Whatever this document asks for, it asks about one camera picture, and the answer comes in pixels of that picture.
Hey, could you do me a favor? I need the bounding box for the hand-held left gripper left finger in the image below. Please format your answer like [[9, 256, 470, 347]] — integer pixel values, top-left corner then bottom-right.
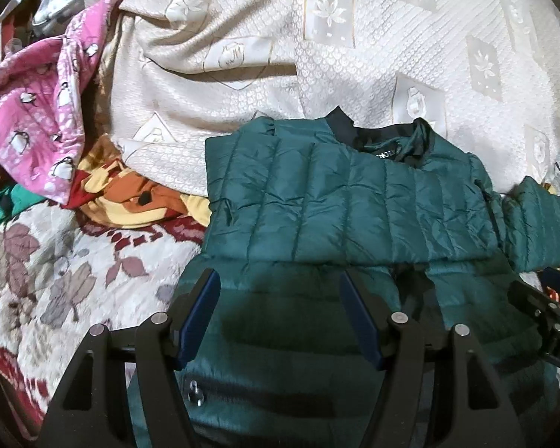
[[42, 268, 221, 448]]

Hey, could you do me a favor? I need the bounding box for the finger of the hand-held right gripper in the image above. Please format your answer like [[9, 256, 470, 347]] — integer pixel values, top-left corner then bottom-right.
[[508, 268, 560, 325]]

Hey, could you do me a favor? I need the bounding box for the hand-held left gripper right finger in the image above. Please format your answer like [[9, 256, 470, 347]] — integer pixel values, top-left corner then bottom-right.
[[339, 269, 529, 448]]

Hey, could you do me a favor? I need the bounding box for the dark green puffer jacket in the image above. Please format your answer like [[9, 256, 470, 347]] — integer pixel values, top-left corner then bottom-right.
[[126, 107, 560, 448]]

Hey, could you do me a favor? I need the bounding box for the floral leaf print blanket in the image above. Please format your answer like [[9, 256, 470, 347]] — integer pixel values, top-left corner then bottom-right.
[[0, 196, 207, 448]]

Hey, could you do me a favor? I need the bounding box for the orange yellow printed cloth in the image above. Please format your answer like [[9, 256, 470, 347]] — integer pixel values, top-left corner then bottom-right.
[[70, 134, 214, 240]]

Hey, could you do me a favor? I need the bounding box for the bright green cloth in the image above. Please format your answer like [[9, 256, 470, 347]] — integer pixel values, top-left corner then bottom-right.
[[0, 184, 43, 240]]

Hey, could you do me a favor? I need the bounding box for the pink penguin print cloth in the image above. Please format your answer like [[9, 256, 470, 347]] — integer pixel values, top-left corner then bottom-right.
[[0, 0, 127, 208]]

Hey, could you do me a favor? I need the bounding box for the cream patterned bedspread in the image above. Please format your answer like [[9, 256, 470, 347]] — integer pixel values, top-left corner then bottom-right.
[[42, 0, 560, 206]]

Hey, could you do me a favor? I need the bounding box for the clear plastic bag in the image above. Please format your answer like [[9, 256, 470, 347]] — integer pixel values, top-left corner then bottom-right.
[[30, 0, 90, 38]]

